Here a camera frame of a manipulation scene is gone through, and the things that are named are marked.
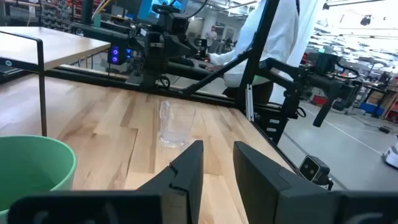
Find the white wheeled device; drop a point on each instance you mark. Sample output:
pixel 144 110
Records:
pixel 391 157

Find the blue storage bin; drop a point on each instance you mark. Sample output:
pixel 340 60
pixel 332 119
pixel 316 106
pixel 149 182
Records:
pixel 371 109

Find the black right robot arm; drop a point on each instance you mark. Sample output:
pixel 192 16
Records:
pixel 155 53

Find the clear plastic cup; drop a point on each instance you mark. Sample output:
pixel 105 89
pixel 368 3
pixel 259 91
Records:
pixel 177 130

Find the black background robot arm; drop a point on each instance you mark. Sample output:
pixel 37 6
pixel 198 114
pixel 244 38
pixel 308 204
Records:
pixel 311 79

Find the wooden shelf with black frame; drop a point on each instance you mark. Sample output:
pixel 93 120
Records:
pixel 62 43

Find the small black table camera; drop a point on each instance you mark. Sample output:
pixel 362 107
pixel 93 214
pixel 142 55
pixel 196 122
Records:
pixel 311 168

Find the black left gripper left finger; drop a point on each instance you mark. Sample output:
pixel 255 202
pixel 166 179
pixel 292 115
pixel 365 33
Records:
pixel 183 180

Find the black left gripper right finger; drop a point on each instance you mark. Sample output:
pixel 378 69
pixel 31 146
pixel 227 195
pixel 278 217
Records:
pixel 267 193

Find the storage rack with bins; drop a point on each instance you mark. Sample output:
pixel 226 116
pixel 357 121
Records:
pixel 62 12

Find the person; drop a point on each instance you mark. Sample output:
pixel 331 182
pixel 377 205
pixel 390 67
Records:
pixel 273 37
pixel 212 35

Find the monitor with blue screen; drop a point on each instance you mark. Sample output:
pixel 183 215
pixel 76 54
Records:
pixel 146 11

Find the black metal table frame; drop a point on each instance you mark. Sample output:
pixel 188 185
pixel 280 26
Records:
pixel 258 46

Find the red box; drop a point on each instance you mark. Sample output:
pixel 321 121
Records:
pixel 320 100

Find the silver aluminium extrusion post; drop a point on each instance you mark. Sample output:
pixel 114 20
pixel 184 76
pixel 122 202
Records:
pixel 249 102

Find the green plastic cup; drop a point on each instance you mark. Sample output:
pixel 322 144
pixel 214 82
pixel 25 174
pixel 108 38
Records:
pixel 31 168

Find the black control box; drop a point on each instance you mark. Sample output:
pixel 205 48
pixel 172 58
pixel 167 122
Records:
pixel 273 124

